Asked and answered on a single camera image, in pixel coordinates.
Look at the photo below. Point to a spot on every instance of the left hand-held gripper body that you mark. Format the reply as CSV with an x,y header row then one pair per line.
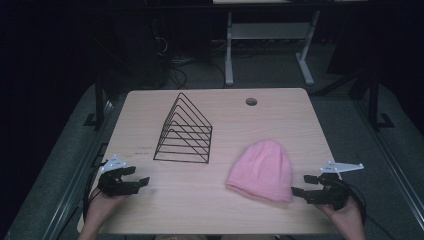
x,y
112,186

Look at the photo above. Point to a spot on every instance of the person's left hand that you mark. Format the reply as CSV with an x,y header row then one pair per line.
x,y
101,210

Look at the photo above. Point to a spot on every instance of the pink knit beanie hat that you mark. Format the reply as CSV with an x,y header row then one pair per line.
x,y
263,171

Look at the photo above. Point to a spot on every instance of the white metal desk frame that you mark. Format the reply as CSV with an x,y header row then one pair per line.
x,y
270,30

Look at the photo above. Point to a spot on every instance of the aluminium floor rail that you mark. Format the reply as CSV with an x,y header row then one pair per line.
x,y
396,173
71,186

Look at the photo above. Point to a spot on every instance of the person's right hand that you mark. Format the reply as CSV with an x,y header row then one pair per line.
x,y
348,218

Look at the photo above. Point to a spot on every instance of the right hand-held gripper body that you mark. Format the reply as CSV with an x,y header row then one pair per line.
x,y
330,196

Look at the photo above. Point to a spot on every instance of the black metal stand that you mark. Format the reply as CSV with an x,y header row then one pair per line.
x,y
374,100
99,100

